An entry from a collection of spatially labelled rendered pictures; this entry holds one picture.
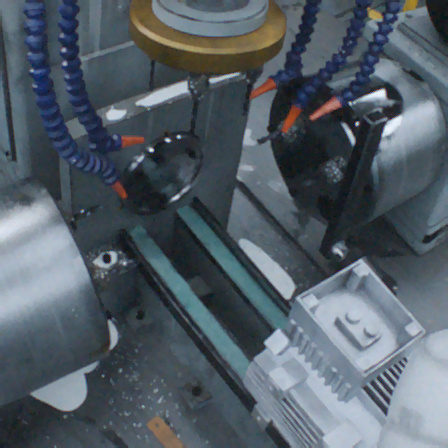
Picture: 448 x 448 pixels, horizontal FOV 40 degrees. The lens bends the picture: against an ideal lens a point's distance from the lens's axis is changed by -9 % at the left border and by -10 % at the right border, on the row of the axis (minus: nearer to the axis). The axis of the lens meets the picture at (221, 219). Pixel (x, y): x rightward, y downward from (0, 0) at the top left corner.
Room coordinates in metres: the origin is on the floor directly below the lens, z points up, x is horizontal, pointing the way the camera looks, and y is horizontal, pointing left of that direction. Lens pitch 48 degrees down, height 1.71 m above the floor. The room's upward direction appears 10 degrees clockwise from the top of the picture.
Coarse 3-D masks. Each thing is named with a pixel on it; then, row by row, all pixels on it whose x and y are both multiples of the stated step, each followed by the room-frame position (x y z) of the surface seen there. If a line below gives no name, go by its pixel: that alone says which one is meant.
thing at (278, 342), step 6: (276, 330) 0.41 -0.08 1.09; (282, 330) 0.41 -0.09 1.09; (270, 336) 0.40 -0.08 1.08; (276, 336) 0.40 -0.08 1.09; (282, 336) 0.40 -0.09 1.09; (288, 336) 0.40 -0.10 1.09; (264, 342) 0.40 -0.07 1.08; (270, 342) 0.39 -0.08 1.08; (276, 342) 0.39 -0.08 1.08; (282, 342) 0.39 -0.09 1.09; (288, 342) 0.39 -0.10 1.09; (270, 348) 0.39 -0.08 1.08; (276, 348) 0.39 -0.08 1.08; (282, 348) 0.39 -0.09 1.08; (288, 348) 0.39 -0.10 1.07; (276, 354) 0.38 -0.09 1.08
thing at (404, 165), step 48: (288, 96) 0.82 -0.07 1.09; (384, 96) 0.79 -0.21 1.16; (432, 96) 0.85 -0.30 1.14; (288, 144) 0.80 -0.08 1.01; (336, 144) 0.73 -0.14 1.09; (384, 144) 0.71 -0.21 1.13; (432, 144) 0.77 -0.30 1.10; (288, 192) 0.78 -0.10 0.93; (336, 192) 0.71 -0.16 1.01; (384, 192) 0.68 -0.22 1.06
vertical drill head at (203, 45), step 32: (160, 0) 0.61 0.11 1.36; (192, 0) 0.60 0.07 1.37; (224, 0) 0.60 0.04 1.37; (256, 0) 0.65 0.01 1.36; (160, 32) 0.58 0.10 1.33; (192, 32) 0.58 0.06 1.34; (224, 32) 0.58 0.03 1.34; (256, 32) 0.61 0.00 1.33; (192, 64) 0.55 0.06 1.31; (224, 64) 0.56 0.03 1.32; (256, 64) 0.58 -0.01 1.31; (192, 96) 0.58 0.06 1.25; (192, 128) 0.58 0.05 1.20
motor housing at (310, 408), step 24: (264, 360) 0.39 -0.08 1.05; (288, 360) 0.38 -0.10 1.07; (312, 384) 0.35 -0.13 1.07; (384, 384) 0.34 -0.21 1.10; (264, 408) 0.35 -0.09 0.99; (288, 408) 0.33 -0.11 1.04; (312, 408) 0.32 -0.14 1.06; (336, 408) 0.32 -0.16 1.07; (360, 408) 0.32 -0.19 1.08; (384, 408) 0.32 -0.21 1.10; (288, 432) 0.32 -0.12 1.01; (312, 432) 0.30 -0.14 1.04; (360, 432) 0.30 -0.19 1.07
